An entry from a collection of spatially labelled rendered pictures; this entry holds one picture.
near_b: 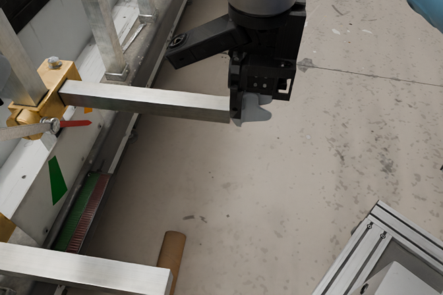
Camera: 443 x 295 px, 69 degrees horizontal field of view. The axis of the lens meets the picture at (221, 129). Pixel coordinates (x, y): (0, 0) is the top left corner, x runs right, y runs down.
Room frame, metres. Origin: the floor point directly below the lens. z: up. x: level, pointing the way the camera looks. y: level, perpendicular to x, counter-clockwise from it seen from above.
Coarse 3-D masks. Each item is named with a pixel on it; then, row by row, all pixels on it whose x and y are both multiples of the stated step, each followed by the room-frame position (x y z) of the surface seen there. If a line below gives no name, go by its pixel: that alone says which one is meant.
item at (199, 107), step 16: (0, 96) 0.38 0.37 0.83; (64, 96) 0.36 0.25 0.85; (80, 96) 0.36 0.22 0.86; (96, 96) 0.35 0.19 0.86; (112, 96) 0.35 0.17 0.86; (128, 96) 0.35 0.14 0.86; (144, 96) 0.35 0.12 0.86; (160, 96) 0.35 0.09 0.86; (176, 96) 0.35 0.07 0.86; (192, 96) 0.35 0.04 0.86; (208, 96) 0.35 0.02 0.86; (224, 96) 0.35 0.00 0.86; (144, 112) 0.34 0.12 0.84; (160, 112) 0.34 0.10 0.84; (176, 112) 0.34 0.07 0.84; (192, 112) 0.33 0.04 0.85; (208, 112) 0.33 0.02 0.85; (224, 112) 0.32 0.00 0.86
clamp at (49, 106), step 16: (48, 64) 0.42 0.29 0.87; (64, 64) 0.42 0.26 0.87; (48, 80) 0.38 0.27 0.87; (64, 80) 0.39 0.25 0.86; (80, 80) 0.42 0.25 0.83; (48, 96) 0.34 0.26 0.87; (16, 112) 0.31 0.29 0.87; (32, 112) 0.32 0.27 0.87; (48, 112) 0.33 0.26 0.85; (64, 112) 0.35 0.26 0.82
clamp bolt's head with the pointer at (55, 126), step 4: (40, 120) 0.31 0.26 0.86; (44, 120) 0.31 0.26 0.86; (56, 120) 0.31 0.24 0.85; (84, 120) 0.39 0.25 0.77; (52, 124) 0.30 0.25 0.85; (56, 124) 0.31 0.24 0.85; (60, 124) 0.33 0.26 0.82; (64, 124) 0.34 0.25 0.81; (68, 124) 0.34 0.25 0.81; (72, 124) 0.35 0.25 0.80; (76, 124) 0.36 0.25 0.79; (80, 124) 0.37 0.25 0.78; (84, 124) 0.38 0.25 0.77; (88, 124) 0.39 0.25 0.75; (52, 128) 0.30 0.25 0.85; (56, 128) 0.30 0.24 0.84; (44, 132) 0.30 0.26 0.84
